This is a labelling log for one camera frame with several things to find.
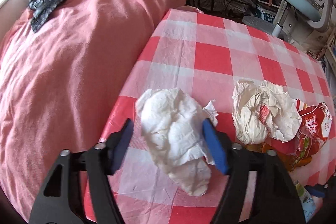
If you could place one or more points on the red white snack bag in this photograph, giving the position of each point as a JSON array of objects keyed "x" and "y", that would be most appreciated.
[{"x": 312, "y": 133}]

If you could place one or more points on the white tissue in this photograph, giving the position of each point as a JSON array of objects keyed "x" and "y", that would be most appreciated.
[{"x": 171, "y": 125}]

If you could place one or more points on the pink bed duvet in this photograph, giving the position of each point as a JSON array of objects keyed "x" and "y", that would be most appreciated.
[{"x": 59, "y": 84}]

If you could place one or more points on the blue green milk carton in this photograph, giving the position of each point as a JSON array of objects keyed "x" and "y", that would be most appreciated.
[{"x": 307, "y": 201}]

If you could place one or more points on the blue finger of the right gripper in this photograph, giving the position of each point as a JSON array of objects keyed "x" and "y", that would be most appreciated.
[{"x": 317, "y": 190}]

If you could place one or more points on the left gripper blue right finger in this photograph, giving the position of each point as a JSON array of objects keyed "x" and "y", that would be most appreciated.
[{"x": 219, "y": 146}]

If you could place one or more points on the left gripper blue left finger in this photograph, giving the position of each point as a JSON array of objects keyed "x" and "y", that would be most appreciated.
[{"x": 117, "y": 144}]

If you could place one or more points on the cream crumpled paper wrapper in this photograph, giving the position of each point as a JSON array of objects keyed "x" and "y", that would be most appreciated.
[{"x": 264, "y": 111}]

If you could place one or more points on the red white checkered tablecloth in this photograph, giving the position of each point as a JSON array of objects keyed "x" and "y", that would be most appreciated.
[{"x": 204, "y": 56}]

